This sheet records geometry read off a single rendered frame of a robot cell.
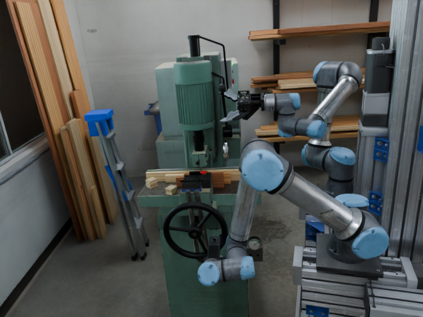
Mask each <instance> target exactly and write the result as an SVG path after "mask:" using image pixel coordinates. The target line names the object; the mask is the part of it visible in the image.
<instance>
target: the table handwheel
mask: <svg viewBox="0 0 423 317"><path fill-rule="evenodd" d="M190 208H196V209H202V210H205V211H207V212H208V214H207V215H206V216H205V217H204V218H203V220H202V221H201V222H200V221H199V217H198V216H195V221H194V222H193V224H191V225H190V227H189V228H179V227H174V226H170V222H171V220H172V218H173V217H174V216H175V215H176V214H177V213H179V212H180V211H182V210H185V209H190ZM211 215H214V217H216V219H217V220H218V222H219V223H220V226H221V229H222V235H223V244H222V245H220V249H222V248H223V246H224V245H225V243H226V241H227V237H228V228H227V224H226V221H225V219H224V217H223V216H222V215H221V214H220V213H219V212H218V211H217V210H216V209H215V208H213V207H212V206H210V205H207V204H205V203H199V202H187V203H182V204H180V205H178V206H176V207H175V208H173V209H172V210H170V212H169V213H168V214H167V216H166V218H165V220H164V224H163V234H164V238H165V239H166V242H167V244H168V245H169V246H170V247H171V248H172V249H173V250H174V251H175V252H176V253H178V254H180V255H182V256H183V257H187V258H190V259H203V258H205V257H207V256H208V250H207V249H206V247H205V244H204V243H203V240H202V239H201V234H202V230H203V229H202V226H203V224H204V223H205V222H206V220H207V219H208V218H209V217H210V216H211ZM169 230H176V231H184V232H188V236H189V237H190V238H192V239H194V240H197V239H198V241H199V243H200V245H201V247H202V249H203V251H204V252H201V253H194V252H189V251H186V250H183V249H182V248H180V247H179V246H177V245H176V244H175V243H174V241H173V240H172V238H171V235H170V232H169Z"/></svg>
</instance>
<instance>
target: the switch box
mask: <svg viewBox="0 0 423 317"><path fill-rule="evenodd" d="M226 64H227V77H228V88H229V89H231V90H232V88H233V86H232V85H233V83H232V59H231V58H226ZM220 75H221V76H223V78H224V79H225V87H226V90H227V85H226V77H225V64H224V59H221V60H220Z"/></svg>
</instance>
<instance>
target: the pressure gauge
mask: <svg viewBox="0 0 423 317"><path fill-rule="evenodd" d="M254 244H255V245H254ZM248 247H249V248H250V249H251V250H254V251H255V250H258V249H259V248H260V247H261V240H260V238H259V237H257V236H252V237H250V238H249V239H248Z"/></svg>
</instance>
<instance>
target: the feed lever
mask: <svg viewBox="0 0 423 317"><path fill-rule="evenodd" d="M218 90H219V91H220V92H221V95H222V104H223V113H224V118H226V117H227V110H226V105H225V95H224V91H225V90H226V87H225V85H224V84H220V85H219V86H218ZM223 137H224V138H230V137H233V132H232V126H228V121H227V122H225V126H224V127H223Z"/></svg>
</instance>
